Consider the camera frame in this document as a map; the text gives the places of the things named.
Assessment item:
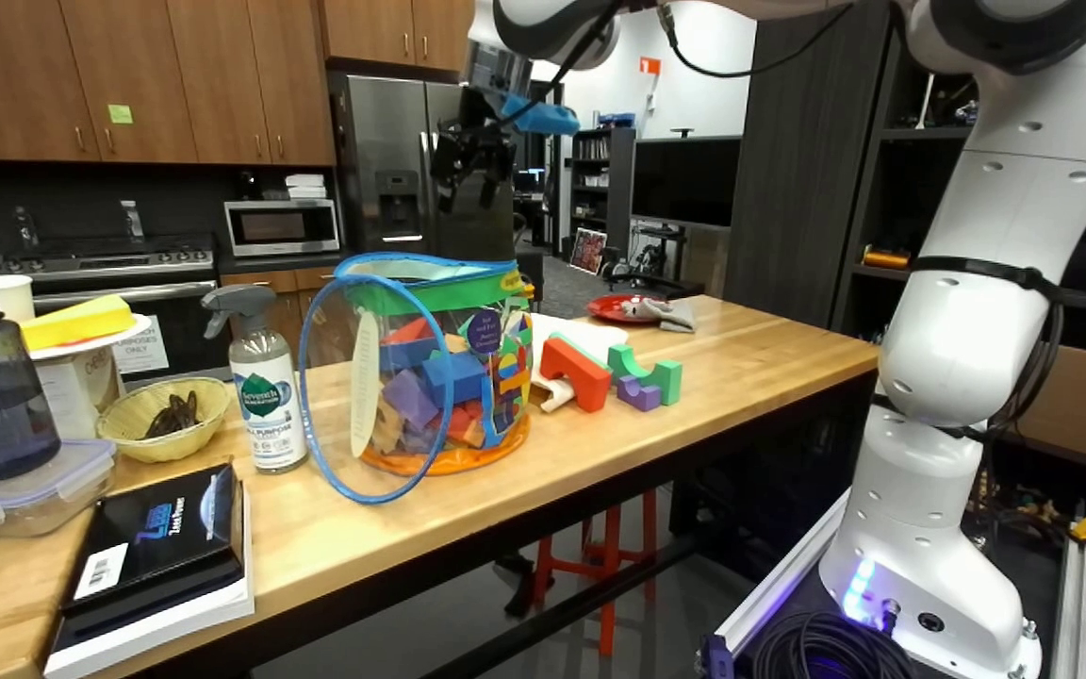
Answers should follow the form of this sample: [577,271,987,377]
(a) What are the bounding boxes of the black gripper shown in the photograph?
[430,87,522,258]

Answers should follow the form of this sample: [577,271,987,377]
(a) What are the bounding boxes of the red foam block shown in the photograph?
[536,336,613,414]

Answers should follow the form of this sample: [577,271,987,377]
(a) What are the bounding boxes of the beige wooden block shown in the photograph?
[523,374,577,414]

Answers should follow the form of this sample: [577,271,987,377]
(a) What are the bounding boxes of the purple foam block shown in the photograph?
[613,374,665,414]

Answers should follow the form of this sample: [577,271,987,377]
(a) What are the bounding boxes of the green stepped foam block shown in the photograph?
[603,344,685,407]

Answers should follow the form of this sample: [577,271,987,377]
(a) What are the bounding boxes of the stainless steel fridge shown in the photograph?
[329,67,522,258]

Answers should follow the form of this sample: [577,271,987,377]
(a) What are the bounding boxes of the black background shelf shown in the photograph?
[564,124,641,274]

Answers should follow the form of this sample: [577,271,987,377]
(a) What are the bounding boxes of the white folded cloth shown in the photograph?
[523,309,634,374]

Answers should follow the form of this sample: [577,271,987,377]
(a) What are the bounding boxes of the clear plastic toy bin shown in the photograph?
[294,247,539,507]

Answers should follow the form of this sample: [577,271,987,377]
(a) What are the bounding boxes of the red plate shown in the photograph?
[583,291,685,330]

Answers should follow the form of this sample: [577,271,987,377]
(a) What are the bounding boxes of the white stacked containers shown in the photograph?
[279,169,331,202]

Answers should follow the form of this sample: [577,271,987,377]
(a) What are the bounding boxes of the silver microwave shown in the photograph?
[219,194,346,262]

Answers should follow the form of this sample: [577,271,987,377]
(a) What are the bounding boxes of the gray cloth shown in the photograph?
[624,294,698,336]

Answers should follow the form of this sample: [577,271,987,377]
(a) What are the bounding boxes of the wooden cabinet above fridge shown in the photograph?
[316,0,490,79]

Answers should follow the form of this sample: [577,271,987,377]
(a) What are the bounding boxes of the clear spray bottle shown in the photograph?
[196,279,309,475]

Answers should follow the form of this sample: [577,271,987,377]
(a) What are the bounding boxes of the black kitchen stove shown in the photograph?
[13,240,224,379]

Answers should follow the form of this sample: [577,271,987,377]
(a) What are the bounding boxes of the white paper on stove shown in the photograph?
[108,311,174,377]

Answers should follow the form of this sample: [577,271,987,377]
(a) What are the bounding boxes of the dark food pieces in bowl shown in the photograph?
[142,387,204,441]

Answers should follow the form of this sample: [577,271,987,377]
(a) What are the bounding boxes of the red metal stool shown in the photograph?
[529,482,665,665]

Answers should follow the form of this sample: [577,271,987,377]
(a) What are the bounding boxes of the white plate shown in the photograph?
[23,311,158,364]

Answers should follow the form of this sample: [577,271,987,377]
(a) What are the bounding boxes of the wooden upper kitchen cabinets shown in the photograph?
[0,0,338,169]

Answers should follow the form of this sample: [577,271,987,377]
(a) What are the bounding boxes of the yellow-green bowl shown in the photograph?
[94,374,241,467]

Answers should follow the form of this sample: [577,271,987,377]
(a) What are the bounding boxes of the orange object on shelf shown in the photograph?
[860,240,915,271]

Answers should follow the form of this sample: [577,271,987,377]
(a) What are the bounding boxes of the yellow sponge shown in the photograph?
[14,291,141,355]

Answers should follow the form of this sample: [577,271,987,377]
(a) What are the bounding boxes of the white bucket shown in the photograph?
[29,344,132,446]

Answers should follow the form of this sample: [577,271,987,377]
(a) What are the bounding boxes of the black book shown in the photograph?
[39,461,256,679]

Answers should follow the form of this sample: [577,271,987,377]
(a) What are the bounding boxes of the clear plastic food container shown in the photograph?
[0,433,122,544]

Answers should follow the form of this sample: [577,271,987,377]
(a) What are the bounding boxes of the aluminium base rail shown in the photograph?
[698,486,856,679]

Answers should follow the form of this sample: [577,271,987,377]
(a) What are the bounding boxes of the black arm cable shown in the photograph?
[503,0,1066,446]

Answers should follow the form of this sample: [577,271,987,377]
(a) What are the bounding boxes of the coiled black cable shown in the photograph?
[747,607,915,679]

